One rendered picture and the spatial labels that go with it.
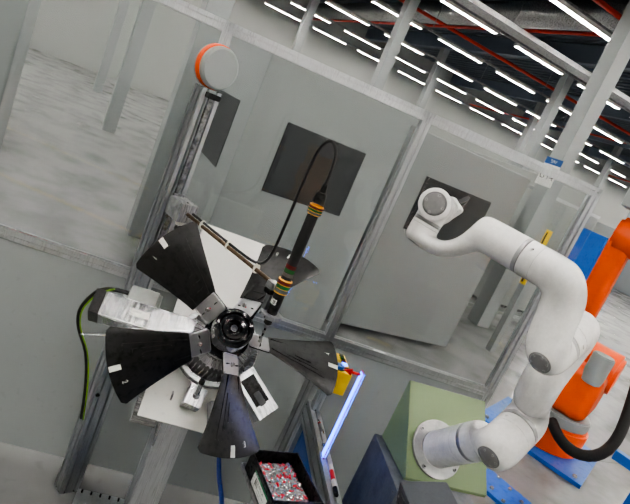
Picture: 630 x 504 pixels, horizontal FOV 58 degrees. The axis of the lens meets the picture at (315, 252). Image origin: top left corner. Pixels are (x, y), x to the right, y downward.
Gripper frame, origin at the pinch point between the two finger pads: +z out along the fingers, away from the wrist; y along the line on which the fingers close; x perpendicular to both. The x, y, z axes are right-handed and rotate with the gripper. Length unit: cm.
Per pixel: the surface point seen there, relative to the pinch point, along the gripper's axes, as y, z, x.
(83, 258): -131, 10, 62
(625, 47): 275, 630, 142
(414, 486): -34, -53, -53
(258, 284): -60, -12, 10
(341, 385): -64, 22, -31
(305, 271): -46.6, -5.4, 7.0
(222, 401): -77, -34, -17
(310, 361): -57, -13, -19
